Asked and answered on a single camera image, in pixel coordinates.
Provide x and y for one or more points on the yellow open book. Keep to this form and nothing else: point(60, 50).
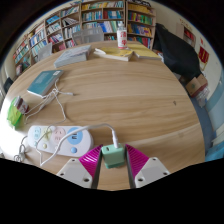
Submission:
point(113, 53)

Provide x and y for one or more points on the small green charger block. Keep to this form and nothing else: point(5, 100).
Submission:
point(113, 156)

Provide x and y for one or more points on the black cloth cover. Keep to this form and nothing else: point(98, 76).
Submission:
point(175, 51)

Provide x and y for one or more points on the white bottle with red label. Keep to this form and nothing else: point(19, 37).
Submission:
point(122, 36)

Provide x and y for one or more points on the yellow flat book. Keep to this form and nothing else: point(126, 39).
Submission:
point(146, 52)

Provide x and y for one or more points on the grey book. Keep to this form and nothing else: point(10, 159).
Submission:
point(71, 56)

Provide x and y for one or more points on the small wooden wall shelf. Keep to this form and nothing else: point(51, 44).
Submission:
point(187, 35)

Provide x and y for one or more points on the teal book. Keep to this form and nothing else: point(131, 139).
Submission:
point(44, 82)

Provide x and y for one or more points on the red hanging banner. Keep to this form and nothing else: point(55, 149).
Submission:
point(203, 54)

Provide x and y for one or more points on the wooden bookshelf unit with books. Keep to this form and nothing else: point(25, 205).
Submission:
point(100, 15)

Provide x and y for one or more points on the dark office chair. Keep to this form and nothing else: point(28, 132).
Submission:
point(8, 85)

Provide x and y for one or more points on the green plastic bag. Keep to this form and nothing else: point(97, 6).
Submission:
point(13, 116)

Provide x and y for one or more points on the small red-lidded jar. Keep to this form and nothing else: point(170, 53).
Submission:
point(21, 105)

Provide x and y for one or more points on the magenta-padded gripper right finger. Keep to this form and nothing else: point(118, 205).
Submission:
point(152, 170)

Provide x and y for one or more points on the grey mesh chair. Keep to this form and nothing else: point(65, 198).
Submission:
point(44, 52)
point(87, 36)

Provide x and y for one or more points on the white pastel-socket power strip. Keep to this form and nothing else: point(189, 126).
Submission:
point(80, 143)

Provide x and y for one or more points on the brown cardboard box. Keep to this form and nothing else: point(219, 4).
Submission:
point(196, 85)

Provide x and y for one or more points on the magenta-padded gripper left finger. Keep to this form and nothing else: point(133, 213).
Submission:
point(74, 170)

